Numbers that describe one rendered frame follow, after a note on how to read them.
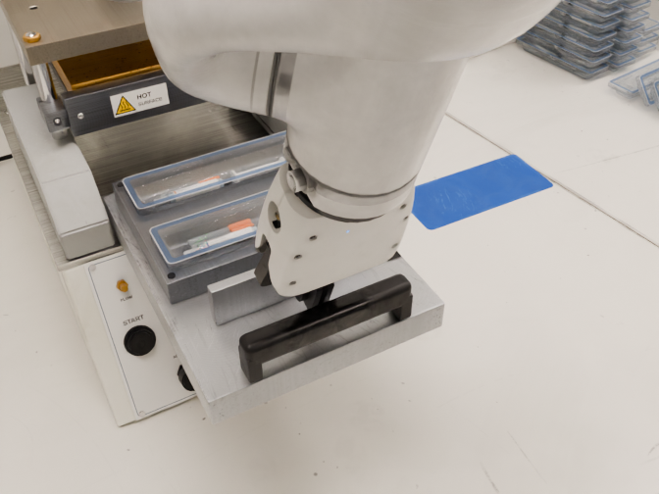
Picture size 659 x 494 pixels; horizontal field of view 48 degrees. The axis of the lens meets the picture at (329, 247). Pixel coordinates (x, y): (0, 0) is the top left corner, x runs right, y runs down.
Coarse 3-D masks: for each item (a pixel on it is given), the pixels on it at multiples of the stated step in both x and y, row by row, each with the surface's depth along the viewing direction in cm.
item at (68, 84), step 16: (112, 48) 81; (128, 48) 81; (144, 48) 81; (64, 64) 79; (80, 64) 79; (96, 64) 79; (112, 64) 79; (128, 64) 79; (144, 64) 79; (64, 80) 79; (80, 80) 76; (96, 80) 76
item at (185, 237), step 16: (224, 208) 69; (240, 208) 69; (256, 208) 69; (176, 224) 67; (192, 224) 67; (208, 224) 67; (224, 224) 67; (240, 224) 67; (256, 224) 67; (160, 240) 66; (176, 240) 66; (192, 240) 66; (208, 240) 65; (224, 240) 65; (176, 256) 64
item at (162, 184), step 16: (240, 144) 77; (256, 144) 77; (272, 144) 77; (192, 160) 75; (208, 160) 75; (224, 160) 75; (240, 160) 75; (256, 160) 75; (272, 160) 75; (144, 176) 73; (160, 176) 73; (176, 176) 73; (192, 176) 73; (208, 176) 73; (224, 176) 73; (240, 176) 73; (144, 192) 71; (160, 192) 71; (176, 192) 71
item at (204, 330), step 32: (128, 256) 72; (160, 288) 66; (224, 288) 60; (256, 288) 62; (352, 288) 66; (416, 288) 66; (160, 320) 66; (192, 320) 63; (224, 320) 62; (256, 320) 63; (384, 320) 63; (416, 320) 64; (192, 352) 60; (224, 352) 60; (320, 352) 60; (352, 352) 62; (192, 384) 61; (224, 384) 58; (256, 384) 58; (288, 384) 60; (224, 416) 58
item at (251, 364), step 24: (360, 288) 60; (384, 288) 60; (408, 288) 61; (312, 312) 58; (336, 312) 58; (360, 312) 59; (384, 312) 61; (408, 312) 62; (240, 336) 57; (264, 336) 56; (288, 336) 57; (312, 336) 58; (240, 360) 58; (264, 360) 57
